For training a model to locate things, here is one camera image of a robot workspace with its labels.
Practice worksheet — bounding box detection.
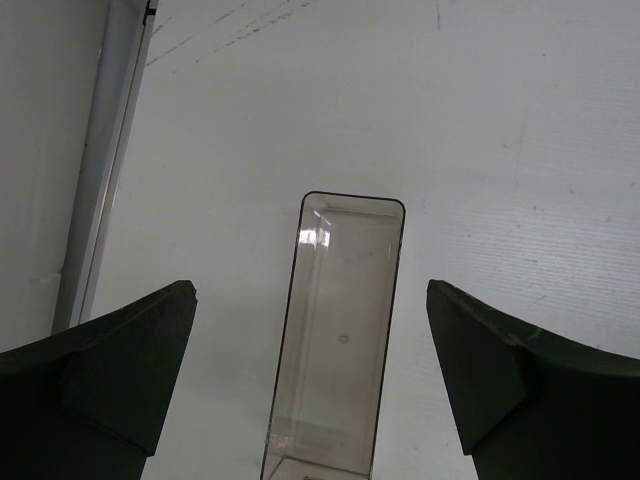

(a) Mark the clear plastic box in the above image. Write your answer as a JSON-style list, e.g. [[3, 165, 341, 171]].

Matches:
[[261, 191, 406, 479]]

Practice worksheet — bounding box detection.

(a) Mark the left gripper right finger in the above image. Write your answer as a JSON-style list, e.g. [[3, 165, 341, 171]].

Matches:
[[426, 279, 639, 479]]

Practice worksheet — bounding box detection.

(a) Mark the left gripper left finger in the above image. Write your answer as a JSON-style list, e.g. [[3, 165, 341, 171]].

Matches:
[[1, 280, 197, 479]]

